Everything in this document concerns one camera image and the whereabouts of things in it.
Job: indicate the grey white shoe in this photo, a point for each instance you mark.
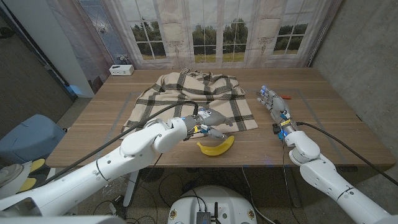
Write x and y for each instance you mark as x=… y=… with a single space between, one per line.
x=11 y=174

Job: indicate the black antenna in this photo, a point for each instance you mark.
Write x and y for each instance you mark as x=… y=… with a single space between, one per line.
x=216 y=210

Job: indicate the black yellow foot pedal unit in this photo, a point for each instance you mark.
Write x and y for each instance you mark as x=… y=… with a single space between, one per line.
x=37 y=164

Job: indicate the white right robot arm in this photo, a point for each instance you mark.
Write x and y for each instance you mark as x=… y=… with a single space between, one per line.
x=320 y=177

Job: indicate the round black fan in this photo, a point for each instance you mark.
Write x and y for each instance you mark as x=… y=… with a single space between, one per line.
x=152 y=175

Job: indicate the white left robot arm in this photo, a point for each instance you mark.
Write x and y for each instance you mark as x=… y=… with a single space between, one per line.
x=133 y=149

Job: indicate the yellow toy banana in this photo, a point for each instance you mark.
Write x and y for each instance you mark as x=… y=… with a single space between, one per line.
x=214 y=151

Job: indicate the small black electronics box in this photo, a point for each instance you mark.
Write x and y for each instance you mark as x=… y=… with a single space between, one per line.
x=203 y=217

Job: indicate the white robot shoulder cover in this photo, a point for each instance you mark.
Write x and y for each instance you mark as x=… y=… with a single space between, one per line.
x=62 y=220

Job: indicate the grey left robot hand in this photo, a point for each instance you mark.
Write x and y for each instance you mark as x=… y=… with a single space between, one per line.
x=211 y=117

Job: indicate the beige plaid scarf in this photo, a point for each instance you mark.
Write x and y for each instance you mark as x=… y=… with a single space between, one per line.
x=192 y=90

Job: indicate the white table leg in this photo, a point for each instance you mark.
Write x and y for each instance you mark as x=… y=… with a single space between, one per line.
x=130 y=193

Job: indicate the printed window backdrop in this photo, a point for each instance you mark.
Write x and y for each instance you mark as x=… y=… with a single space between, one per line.
x=217 y=18

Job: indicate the white power strip box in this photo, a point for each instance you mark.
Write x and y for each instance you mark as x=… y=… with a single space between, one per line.
x=121 y=70

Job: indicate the grey table leg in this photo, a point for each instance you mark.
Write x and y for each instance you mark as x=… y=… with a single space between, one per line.
x=295 y=196

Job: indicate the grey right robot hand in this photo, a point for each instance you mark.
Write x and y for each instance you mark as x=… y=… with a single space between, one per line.
x=278 y=105

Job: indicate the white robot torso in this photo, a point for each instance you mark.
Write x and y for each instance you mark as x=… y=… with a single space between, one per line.
x=230 y=202

